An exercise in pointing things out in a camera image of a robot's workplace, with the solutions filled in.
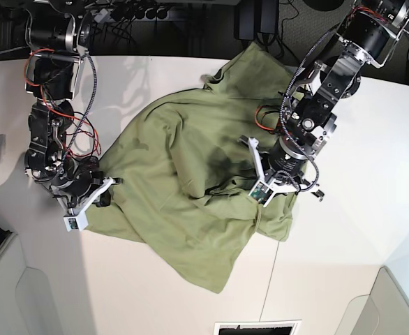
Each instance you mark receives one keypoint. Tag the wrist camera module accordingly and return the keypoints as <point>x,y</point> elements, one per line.
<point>261,193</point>
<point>78,222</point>

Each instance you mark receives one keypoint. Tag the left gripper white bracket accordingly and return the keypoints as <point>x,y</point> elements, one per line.
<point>282,167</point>

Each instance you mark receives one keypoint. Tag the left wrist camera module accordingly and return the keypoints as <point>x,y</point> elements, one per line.
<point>261,193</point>

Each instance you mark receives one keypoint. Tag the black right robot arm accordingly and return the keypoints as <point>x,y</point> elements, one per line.
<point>57,33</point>

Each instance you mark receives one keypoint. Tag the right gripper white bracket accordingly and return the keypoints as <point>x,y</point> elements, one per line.
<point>87,188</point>

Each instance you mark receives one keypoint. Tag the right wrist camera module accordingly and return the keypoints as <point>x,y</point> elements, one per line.
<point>78,222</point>

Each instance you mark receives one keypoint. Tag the green t-shirt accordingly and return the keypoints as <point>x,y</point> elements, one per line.
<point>186,178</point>

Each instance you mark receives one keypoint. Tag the black box under table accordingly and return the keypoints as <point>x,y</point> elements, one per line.
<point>252,17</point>

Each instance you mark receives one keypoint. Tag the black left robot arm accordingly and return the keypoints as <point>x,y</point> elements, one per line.
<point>367,35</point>

